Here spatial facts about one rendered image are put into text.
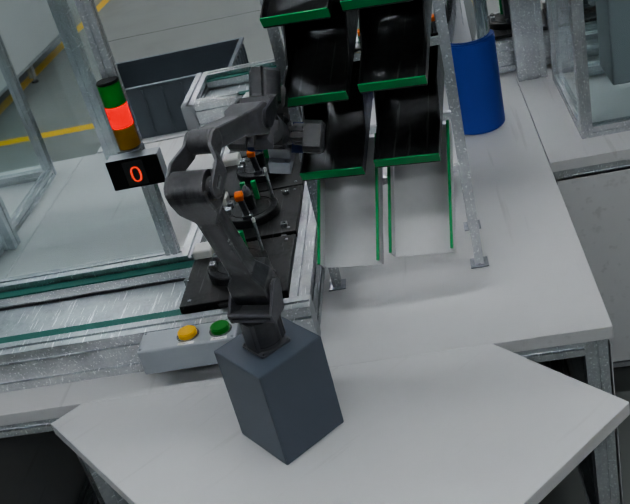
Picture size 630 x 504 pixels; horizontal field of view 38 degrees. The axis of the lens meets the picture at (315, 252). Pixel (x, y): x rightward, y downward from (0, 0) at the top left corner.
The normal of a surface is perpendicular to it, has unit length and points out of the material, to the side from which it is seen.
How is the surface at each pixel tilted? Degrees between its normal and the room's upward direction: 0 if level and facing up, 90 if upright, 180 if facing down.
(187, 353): 90
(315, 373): 90
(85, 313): 0
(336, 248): 45
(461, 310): 0
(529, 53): 90
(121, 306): 0
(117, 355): 90
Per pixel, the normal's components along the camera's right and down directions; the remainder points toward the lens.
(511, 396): -0.22, -0.84
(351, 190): -0.31, -0.22
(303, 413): 0.64, 0.25
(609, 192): -0.05, 0.51
